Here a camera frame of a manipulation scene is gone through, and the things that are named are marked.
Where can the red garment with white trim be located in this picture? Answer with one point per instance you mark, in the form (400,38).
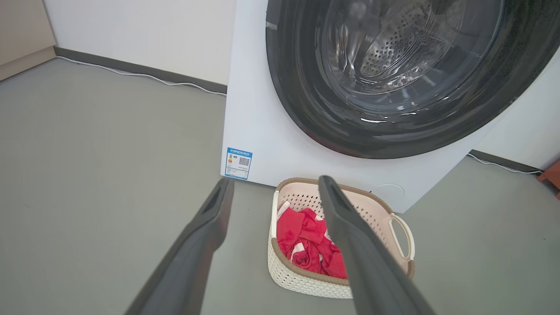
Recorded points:
(302,232)

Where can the red-brown furniture piece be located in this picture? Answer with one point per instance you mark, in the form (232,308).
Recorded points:
(552,177)

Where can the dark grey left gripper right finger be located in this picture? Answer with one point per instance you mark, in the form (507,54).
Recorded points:
(372,271)

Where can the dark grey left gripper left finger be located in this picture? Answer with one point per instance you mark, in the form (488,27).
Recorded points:
(192,262)

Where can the round white filter cover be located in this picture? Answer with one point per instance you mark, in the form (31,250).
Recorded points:
(391,190)

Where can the round black glass washer door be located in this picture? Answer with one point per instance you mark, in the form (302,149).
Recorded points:
(306,87)

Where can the white front-load washing machine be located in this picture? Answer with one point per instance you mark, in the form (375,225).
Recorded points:
(262,109)

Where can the blue energy label sticker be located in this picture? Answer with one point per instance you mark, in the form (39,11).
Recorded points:
(238,163)

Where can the cream perforated laundry basket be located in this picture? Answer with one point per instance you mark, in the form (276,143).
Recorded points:
(297,282)

